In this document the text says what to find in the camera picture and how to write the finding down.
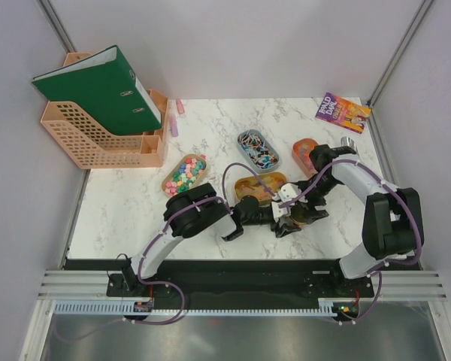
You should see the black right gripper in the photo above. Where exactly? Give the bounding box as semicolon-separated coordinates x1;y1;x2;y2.
294;174;340;224

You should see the gold jar lid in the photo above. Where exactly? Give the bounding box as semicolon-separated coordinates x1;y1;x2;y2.
289;208;309;226

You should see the orange tray of gummies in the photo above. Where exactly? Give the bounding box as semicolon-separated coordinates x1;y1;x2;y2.
292;138;318;178

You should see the tan tray of popsicle candies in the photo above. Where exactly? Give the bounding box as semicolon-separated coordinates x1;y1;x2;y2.
235;171;288;206

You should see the silver metal scoop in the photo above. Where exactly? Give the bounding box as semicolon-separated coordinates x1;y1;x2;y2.
341;137;357;151

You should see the grey tray of lollipops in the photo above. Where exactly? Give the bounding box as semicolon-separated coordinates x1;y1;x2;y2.
237;129;280;174

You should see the beige tray of star candies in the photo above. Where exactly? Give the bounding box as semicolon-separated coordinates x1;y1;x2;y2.
161;154;207;197

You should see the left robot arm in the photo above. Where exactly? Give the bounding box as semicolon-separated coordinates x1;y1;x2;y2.
121;183;301;296

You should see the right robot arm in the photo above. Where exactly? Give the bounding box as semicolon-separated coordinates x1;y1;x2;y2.
293;144;424;296

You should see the Roald Dahl book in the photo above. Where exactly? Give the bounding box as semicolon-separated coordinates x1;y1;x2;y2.
315;93;371;134

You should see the peach desk organizer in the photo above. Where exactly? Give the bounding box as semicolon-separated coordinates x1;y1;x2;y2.
41;53;168;169

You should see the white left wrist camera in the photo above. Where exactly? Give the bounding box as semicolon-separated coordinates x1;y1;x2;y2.
271;202;290;220

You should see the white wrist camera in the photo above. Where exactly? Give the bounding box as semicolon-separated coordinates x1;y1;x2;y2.
271;202;290;220
277;183;300;202

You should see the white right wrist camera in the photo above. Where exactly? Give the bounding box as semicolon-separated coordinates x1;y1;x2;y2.
277;183;300;202

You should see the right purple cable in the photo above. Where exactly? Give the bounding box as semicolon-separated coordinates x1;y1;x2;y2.
280;159;424;326

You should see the purple cable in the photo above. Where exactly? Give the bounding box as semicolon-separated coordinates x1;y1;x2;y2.
280;159;424;326
52;162;286;343

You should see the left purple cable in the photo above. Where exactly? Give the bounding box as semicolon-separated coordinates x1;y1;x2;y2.
52;162;286;343

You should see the green ring binder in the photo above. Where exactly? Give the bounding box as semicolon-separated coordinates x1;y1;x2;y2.
32;45;162;136

